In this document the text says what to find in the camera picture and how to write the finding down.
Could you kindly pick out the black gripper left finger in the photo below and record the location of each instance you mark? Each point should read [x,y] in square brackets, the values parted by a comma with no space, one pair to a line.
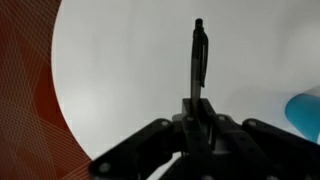
[140,143]

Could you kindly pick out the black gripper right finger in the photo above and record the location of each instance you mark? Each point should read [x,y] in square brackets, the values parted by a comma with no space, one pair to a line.
[266,150]

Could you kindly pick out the black pen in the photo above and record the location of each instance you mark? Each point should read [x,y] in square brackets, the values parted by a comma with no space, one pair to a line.
[198,60]

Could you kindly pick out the blue plastic cup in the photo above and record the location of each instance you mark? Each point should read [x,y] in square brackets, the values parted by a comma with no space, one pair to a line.
[306,115]

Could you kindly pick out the orange patterned corner sofa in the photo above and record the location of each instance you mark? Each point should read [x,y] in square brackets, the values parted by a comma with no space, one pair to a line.
[23,100]

